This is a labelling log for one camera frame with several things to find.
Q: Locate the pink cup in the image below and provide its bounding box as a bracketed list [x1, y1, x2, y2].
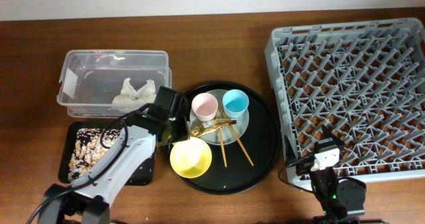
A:
[191, 92, 218, 122]

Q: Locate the blue cup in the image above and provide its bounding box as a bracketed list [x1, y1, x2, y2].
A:
[222, 89, 249, 119]

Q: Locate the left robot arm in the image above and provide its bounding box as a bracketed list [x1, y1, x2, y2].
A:
[27, 111, 190, 223]

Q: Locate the round black tray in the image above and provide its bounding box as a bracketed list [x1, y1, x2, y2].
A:
[179, 81, 282, 195]

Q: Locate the food scraps and rice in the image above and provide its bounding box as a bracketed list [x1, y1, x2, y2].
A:
[68, 128, 121, 181]

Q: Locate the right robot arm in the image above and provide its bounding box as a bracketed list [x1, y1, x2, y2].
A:
[307, 126, 367, 224]

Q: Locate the clear plastic bin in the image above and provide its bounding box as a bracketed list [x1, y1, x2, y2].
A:
[57, 50, 172, 118]

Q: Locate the black rectangular tray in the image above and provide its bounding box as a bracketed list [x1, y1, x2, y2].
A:
[58, 122, 155, 186]

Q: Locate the grey round plate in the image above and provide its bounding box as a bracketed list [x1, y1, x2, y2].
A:
[189, 89, 250, 146]

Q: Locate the white napkin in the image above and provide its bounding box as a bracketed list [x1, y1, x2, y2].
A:
[112, 78, 156, 113]

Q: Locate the gold foil wrapper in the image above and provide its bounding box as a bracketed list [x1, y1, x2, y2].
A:
[190, 118, 236, 138]

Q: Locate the yellow bowl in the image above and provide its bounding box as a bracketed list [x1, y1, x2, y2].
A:
[169, 138, 212, 179]

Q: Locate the grey dishwasher rack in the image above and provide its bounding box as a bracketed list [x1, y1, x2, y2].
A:
[265, 18, 424, 182]

